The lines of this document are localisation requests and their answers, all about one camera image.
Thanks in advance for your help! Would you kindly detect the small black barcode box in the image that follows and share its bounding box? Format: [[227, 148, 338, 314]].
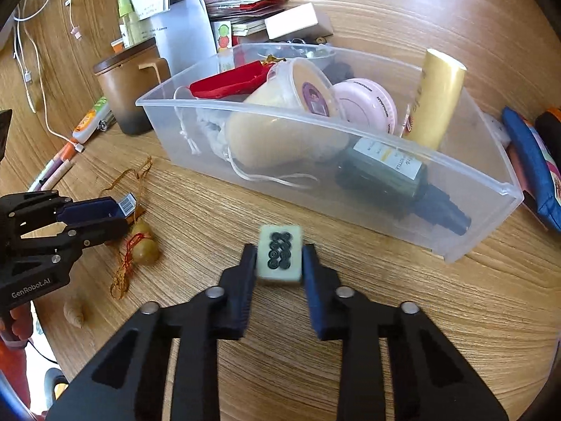
[[111, 193, 137, 219]]

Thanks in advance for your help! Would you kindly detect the white drawstring cloth pouch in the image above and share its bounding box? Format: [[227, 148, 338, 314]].
[[173, 107, 320, 189]]

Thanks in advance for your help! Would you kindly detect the mahjong tile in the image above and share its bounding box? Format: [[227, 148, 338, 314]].
[[256, 224, 303, 284]]

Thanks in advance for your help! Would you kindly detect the dark green glass bottle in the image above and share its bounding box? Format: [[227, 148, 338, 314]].
[[336, 138, 472, 236]]

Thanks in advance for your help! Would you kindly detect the red velvet pouch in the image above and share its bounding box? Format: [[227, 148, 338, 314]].
[[188, 61, 273, 99]]

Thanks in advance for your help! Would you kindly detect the beige drink cup with lid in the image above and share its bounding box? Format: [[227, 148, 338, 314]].
[[225, 58, 349, 170]]

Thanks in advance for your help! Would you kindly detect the pink round compact case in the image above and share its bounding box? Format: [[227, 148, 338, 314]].
[[332, 78, 398, 134]]

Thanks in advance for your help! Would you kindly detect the yellow lotion tube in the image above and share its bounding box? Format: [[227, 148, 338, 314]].
[[402, 48, 467, 150]]

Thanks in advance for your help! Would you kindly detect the left hand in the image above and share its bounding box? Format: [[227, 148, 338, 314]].
[[1, 303, 33, 348]]

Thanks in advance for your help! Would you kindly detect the purple marker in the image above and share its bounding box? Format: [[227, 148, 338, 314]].
[[28, 156, 61, 192]]

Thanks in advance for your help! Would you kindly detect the pink white pen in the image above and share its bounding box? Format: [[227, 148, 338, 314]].
[[41, 160, 73, 191]]

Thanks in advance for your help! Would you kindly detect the orange capped marker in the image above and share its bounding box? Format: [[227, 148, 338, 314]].
[[53, 142, 84, 164]]

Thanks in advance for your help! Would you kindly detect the gourd charm with tassel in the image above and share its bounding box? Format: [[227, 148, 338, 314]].
[[99, 156, 161, 299]]

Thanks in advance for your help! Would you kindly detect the keys bunch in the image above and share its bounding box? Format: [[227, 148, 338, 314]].
[[98, 111, 116, 132]]

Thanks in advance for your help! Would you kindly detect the brown ceramic mug with lid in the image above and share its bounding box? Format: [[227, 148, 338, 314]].
[[93, 38, 171, 136]]

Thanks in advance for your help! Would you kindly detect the orange packet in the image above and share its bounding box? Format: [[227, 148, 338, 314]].
[[111, 38, 126, 53]]

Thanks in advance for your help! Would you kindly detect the green cap lotion bottle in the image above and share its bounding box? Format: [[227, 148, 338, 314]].
[[117, 0, 150, 48]]

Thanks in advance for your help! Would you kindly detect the blue colourful pencil pouch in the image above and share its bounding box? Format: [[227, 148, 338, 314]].
[[502, 107, 560, 232]]

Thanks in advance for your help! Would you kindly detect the clear plastic storage bin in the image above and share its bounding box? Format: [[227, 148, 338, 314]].
[[138, 43, 523, 261]]

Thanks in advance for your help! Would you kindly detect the fruit pattern box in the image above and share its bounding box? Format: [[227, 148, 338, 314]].
[[212, 20, 235, 72]]

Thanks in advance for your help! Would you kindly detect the black orange zip case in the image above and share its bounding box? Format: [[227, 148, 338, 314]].
[[534, 107, 561, 165]]

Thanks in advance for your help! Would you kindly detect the stack of booklets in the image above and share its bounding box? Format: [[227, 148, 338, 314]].
[[206, 0, 290, 37]]

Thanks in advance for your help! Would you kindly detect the small bowl of trinkets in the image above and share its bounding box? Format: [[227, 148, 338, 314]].
[[282, 38, 336, 69]]

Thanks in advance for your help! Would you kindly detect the white rectangular box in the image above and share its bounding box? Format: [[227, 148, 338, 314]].
[[264, 3, 333, 40]]

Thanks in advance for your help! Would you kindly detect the white charging cable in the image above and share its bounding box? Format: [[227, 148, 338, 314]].
[[10, 0, 85, 151]]

